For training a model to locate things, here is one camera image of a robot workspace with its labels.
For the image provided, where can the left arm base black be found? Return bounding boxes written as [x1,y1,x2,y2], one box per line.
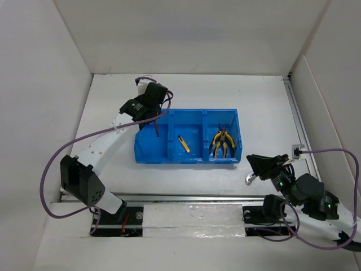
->
[90,206,144,238]

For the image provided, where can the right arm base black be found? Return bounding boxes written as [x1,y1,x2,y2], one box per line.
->
[242,206,291,237]

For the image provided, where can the blue bin left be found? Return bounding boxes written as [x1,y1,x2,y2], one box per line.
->
[134,112,170,164]

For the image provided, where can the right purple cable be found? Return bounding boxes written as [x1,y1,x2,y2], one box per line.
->
[262,148,360,250]

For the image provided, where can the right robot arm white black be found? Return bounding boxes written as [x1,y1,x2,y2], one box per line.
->
[243,147,360,252]

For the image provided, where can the blue bin middle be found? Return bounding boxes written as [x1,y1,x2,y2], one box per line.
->
[169,109,204,164]

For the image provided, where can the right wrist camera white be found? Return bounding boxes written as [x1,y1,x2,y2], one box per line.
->
[291,144,306,160]

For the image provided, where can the yellow utility knife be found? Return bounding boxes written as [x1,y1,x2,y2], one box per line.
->
[178,136,190,154]

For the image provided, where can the brown hex key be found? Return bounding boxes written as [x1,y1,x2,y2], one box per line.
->
[153,120,160,137]

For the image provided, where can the small yellow needle-nose pliers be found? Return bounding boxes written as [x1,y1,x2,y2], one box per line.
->
[209,125,235,158]

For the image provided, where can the blue bin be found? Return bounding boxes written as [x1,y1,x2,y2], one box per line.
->
[134,112,170,164]
[204,109,243,164]
[169,109,204,164]

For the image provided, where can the silver metal tool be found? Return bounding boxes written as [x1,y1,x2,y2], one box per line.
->
[245,173,257,186]

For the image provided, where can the large yellow needle-nose pliers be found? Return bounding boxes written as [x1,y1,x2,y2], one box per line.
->
[209,125,227,158]

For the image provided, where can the aluminium rail front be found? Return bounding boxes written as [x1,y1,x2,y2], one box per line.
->
[60,193,271,204]

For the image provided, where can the blue bin right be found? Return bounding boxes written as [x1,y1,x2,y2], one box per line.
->
[204,109,243,164]

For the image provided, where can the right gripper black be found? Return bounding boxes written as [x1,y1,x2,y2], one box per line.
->
[245,153,298,206]

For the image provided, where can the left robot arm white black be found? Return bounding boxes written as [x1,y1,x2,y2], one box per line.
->
[60,79,173,224]

